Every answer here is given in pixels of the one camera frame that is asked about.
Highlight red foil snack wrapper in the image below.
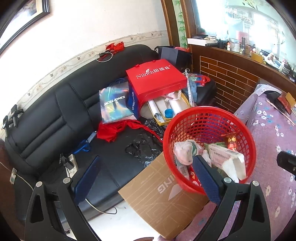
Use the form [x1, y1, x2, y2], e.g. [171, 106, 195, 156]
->
[221, 132, 238, 152]

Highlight white medicine box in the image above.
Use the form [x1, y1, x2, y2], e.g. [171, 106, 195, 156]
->
[204, 143, 247, 181]

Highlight red white carton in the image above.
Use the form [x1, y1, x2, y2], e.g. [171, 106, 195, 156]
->
[176, 161, 201, 187]

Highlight red plastic basket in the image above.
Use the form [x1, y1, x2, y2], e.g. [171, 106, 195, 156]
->
[163, 106, 256, 195]

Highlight white plastic bag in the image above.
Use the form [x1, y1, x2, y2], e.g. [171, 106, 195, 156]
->
[173, 139, 204, 166]

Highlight purple floral tablecloth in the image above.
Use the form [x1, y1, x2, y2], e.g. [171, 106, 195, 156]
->
[176, 83, 296, 241]

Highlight wooden chopstick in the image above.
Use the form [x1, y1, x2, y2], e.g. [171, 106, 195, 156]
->
[266, 99, 295, 126]

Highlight red black pouch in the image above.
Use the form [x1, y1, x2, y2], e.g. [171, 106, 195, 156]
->
[266, 91, 292, 114]

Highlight brown cardboard box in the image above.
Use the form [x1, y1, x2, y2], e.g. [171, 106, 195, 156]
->
[118, 153, 208, 240]

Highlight blue scissors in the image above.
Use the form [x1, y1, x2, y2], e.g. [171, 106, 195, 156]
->
[72, 131, 97, 155]

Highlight black leather sofa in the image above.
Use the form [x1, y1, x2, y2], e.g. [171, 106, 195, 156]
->
[4, 45, 159, 222]

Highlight brown wooden counter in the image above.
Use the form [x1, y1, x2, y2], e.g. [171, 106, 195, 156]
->
[187, 38, 295, 113]

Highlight red cloth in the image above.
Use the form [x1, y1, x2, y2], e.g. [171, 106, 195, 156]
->
[96, 120, 163, 143]

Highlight black plastic bag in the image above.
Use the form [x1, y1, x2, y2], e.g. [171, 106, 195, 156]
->
[125, 119, 165, 168]

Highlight holographic shopping bag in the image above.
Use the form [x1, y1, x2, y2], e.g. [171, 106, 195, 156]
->
[99, 82, 136, 124]

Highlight dark navy shopping bag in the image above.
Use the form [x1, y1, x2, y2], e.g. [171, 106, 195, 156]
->
[154, 46, 192, 72]

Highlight red gift bag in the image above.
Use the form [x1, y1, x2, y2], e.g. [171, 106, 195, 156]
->
[126, 59, 187, 104]

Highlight picture frame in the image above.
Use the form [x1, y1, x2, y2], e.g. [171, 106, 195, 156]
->
[1, 0, 50, 54]

